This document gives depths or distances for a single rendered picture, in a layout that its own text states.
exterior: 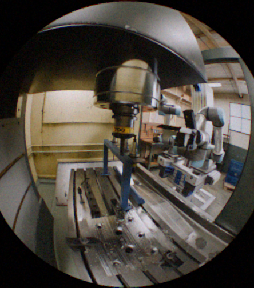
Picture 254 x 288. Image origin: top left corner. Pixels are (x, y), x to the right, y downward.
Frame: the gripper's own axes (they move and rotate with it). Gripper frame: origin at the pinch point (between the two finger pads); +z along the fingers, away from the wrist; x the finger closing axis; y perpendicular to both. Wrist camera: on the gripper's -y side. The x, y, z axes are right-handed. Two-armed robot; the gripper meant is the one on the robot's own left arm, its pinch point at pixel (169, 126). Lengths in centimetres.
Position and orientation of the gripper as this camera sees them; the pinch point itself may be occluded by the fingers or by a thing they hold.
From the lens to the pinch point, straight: 34.2
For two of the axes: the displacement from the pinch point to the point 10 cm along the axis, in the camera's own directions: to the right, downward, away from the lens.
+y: -1.1, 9.7, 2.0
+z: -9.1, -0.2, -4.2
